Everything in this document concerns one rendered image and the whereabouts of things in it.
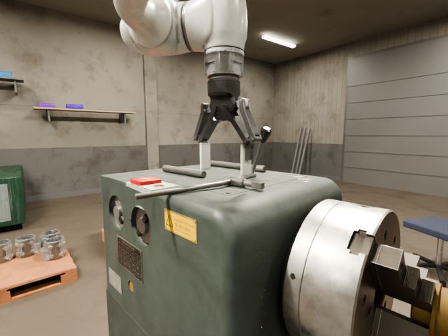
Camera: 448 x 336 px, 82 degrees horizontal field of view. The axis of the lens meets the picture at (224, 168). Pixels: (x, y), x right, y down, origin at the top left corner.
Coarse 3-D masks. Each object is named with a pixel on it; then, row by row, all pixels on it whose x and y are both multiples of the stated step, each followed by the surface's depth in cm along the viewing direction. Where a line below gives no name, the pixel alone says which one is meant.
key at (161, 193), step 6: (252, 174) 70; (228, 180) 63; (186, 186) 56; (192, 186) 57; (198, 186) 57; (204, 186) 58; (210, 186) 59; (216, 186) 60; (150, 192) 52; (156, 192) 52; (162, 192) 53; (168, 192) 54; (174, 192) 54; (180, 192) 55; (138, 198) 50; (144, 198) 51
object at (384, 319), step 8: (376, 312) 48; (384, 312) 47; (392, 312) 48; (376, 320) 48; (384, 320) 47; (392, 320) 46; (400, 320) 45; (408, 320) 45; (376, 328) 47; (384, 328) 47; (392, 328) 46; (400, 328) 45; (408, 328) 44; (416, 328) 44; (424, 328) 43
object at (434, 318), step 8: (440, 288) 43; (440, 296) 42; (440, 304) 41; (416, 312) 44; (424, 312) 43; (432, 312) 41; (440, 312) 41; (416, 320) 44; (424, 320) 43; (432, 320) 41; (440, 320) 41; (432, 328) 41; (440, 328) 41
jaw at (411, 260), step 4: (404, 252) 58; (408, 256) 56; (412, 256) 56; (416, 256) 56; (408, 260) 55; (412, 260) 55; (416, 260) 55; (408, 264) 54; (412, 264) 54; (416, 264) 53; (420, 268) 52; (420, 272) 51; (424, 272) 51; (424, 276) 50; (428, 280) 49; (432, 280) 49; (436, 284) 48
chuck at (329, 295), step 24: (336, 216) 49; (360, 216) 47; (384, 216) 47; (336, 240) 45; (384, 240) 49; (312, 264) 45; (336, 264) 43; (360, 264) 41; (312, 288) 44; (336, 288) 41; (360, 288) 40; (312, 312) 44; (336, 312) 41; (360, 312) 41
